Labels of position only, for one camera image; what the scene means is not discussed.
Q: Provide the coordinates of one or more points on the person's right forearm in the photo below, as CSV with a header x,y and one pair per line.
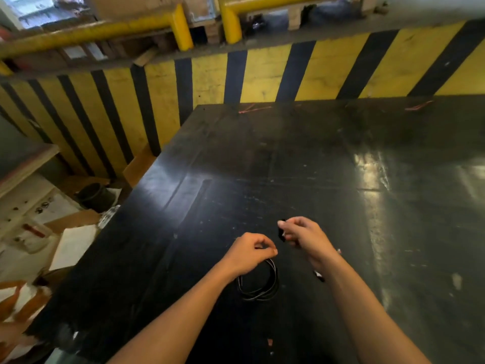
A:
x,y
363,314

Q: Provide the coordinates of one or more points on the person's right hand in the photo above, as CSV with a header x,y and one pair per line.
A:
x,y
310,238

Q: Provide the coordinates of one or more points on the brown cardboard box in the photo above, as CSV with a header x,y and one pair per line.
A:
x,y
125,5

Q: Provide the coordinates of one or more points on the flat brown cardboard piece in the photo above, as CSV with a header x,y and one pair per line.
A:
x,y
72,219

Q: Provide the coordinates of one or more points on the person's left fingers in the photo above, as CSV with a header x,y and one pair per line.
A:
x,y
265,247

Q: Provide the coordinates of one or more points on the small black white connector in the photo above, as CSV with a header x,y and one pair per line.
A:
x,y
319,276

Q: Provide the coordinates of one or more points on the white sheet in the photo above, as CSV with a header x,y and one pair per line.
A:
x,y
74,246

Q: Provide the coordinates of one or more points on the clear plastic bottle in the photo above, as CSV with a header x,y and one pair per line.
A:
x,y
108,216

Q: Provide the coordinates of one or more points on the person's left forearm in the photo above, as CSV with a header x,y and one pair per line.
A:
x,y
182,322

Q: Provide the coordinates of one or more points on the brown cardboard flap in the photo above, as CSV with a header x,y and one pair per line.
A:
x,y
138,168

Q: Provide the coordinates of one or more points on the black bucket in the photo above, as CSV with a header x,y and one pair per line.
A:
x,y
94,197

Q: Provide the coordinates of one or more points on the small reddish scrap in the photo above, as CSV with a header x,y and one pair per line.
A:
x,y
269,342

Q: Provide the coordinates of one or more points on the yellow black striped barrier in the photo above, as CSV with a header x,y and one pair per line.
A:
x,y
265,71

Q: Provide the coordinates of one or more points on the person's left hand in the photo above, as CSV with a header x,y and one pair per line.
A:
x,y
246,255

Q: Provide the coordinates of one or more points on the person's right fingers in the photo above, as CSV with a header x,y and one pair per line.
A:
x,y
291,226

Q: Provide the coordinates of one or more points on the orange strips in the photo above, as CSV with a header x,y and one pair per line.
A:
x,y
15,299

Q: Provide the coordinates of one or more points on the yellow pipe railing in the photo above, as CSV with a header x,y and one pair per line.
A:
x,y
231,22
94,32

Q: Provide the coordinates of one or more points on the wooden pallet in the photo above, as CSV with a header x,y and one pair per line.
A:
x,y
212,32

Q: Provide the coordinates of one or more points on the grey board with wooden edge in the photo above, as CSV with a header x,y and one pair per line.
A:
x,y
19,155

